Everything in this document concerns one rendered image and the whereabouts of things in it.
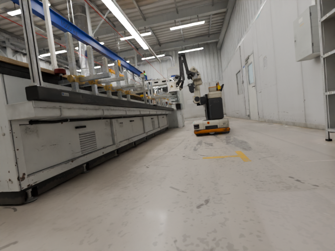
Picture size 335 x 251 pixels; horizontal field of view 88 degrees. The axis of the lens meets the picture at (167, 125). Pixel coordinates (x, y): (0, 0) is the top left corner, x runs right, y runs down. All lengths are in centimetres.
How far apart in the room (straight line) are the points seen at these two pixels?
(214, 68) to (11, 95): 1196
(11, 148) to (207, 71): 1197
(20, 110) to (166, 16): 834
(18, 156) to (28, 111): 30
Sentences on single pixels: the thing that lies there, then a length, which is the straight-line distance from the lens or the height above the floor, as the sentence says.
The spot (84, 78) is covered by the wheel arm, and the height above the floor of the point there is 80.
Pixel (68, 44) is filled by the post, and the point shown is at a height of 105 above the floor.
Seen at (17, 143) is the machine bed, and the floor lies 39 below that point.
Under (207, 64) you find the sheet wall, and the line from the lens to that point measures 1275.
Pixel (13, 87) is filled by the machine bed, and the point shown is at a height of 73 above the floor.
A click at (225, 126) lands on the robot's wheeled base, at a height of 14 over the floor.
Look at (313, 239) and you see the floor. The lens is 82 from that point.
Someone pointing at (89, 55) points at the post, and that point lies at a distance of 178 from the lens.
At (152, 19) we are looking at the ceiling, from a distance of 927.
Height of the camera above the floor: 45
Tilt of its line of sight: 3 degrees down
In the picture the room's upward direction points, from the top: 6 degrees counter-clockwise
